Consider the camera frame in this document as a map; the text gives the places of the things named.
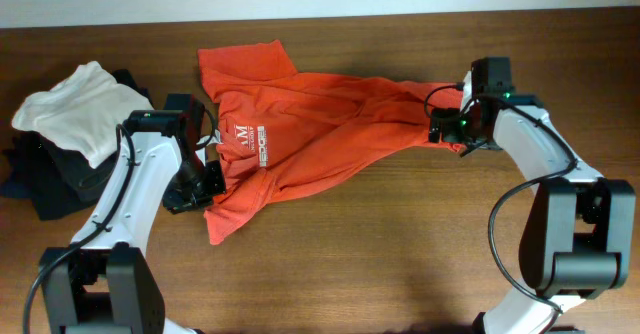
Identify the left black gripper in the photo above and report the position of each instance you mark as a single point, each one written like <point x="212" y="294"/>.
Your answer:
<point x="176" y="203"/>

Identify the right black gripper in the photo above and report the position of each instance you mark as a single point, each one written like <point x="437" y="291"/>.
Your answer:
<point x="449" y="132"/>

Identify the orange t-shirt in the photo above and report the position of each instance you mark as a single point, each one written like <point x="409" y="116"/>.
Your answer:
<point x="286" y="134"/>

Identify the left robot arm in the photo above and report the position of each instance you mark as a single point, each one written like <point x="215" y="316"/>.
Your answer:
<point x="101" y="282"/>

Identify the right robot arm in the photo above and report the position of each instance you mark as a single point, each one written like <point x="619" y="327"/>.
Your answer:
<point x="576" y="243"/>

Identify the black folded clothes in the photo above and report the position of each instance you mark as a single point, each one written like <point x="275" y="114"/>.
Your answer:
<point x="60" y="182"/>

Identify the white folded shirt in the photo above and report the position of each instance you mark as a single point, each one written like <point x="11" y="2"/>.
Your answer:
<point x="81" y="112"/>

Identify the navy folded garment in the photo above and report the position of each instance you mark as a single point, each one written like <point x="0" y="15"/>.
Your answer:
<point x="13" y="190"/>

